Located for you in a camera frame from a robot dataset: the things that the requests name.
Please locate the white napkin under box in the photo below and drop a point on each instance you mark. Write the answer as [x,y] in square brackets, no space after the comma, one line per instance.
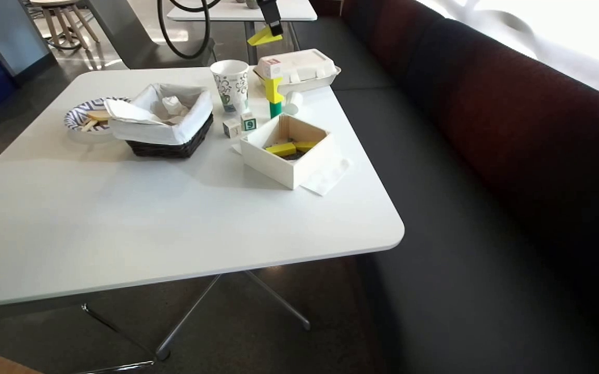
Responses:
[327,177]

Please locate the small white open box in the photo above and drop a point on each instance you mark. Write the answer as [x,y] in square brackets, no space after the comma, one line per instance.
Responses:
[315,145]

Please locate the green tower block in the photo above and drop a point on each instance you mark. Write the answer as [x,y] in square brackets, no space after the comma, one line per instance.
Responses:
[275,109]

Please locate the yellow tower block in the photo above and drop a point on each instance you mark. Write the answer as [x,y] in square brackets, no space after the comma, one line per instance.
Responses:
[271,91]

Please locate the white clamshell takeout box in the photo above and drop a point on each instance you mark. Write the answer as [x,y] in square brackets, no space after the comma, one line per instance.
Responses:
[297,72]

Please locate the green white cube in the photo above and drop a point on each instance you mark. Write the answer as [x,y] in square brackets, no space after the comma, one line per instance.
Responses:
[248,124]

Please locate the white cube beside cup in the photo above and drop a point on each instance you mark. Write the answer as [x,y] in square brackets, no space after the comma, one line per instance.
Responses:
[231,128]

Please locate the white patterned paper cup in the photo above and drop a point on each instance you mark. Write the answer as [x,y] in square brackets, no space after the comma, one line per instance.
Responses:
[231,79]

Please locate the dark basket with white liner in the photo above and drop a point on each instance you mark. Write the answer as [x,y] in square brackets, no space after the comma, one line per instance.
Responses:
[162,121]

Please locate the dark bench sofa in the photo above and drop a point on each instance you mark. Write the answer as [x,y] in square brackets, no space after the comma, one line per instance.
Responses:
[493,165]

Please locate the wooden stick in bowl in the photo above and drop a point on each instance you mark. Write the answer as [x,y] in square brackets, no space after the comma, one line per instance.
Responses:
[90,126]

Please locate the blue patterned paper bowl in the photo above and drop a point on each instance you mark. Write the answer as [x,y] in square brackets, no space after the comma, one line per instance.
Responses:
[82,113]

